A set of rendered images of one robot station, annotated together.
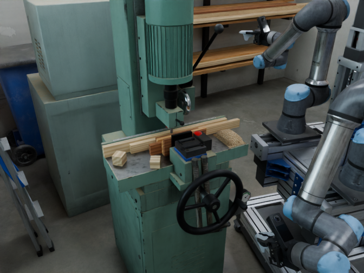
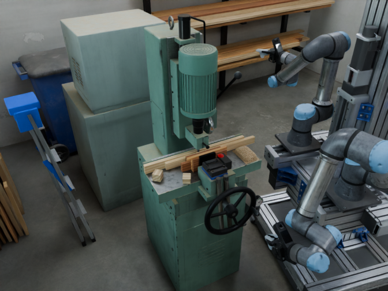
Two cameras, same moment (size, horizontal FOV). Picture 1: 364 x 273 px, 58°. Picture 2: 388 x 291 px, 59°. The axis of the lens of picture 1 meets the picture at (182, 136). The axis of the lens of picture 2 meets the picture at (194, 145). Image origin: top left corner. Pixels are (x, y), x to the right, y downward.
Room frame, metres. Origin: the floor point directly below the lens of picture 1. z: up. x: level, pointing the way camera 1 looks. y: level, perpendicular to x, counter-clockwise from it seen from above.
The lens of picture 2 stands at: (-0.23, 0.05, 2.01)
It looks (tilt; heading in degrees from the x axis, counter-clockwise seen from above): 34 degrees down; 1
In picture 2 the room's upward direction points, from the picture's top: 1 degrees counter-clockwise
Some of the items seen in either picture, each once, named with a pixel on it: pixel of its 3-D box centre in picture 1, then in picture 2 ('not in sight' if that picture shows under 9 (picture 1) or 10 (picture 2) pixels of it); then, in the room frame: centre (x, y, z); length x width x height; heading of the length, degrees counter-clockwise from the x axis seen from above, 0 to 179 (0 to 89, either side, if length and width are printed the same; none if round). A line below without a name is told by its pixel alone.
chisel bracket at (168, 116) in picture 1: (169, 115); (197, 137); (1.29, 0.05, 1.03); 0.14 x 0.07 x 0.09; 27
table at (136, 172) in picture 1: (182, 160); (208, 174); (1.17, 0.00, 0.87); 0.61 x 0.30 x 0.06; 117
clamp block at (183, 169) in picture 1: (192, 160); (216, 176); (1.10, -0.04, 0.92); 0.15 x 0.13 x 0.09; 117
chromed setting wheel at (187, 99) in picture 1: (183, 102); (207, 123); (1.44, -0.01, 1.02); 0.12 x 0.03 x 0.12; 27
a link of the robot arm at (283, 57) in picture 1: (278, 58); (290, 77); (1.86, -0.55, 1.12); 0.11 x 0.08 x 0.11; 120
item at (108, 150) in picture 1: (169, 135); (196, 153); (1.29, 0.06, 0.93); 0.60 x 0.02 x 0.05; 117
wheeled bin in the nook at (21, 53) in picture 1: (33, 102); (64, 104); (2.73, 1.33, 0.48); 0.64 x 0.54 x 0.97; 124
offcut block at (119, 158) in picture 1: (119, 158); (157, 175); (1.11, 0.25, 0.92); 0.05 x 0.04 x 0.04; 165
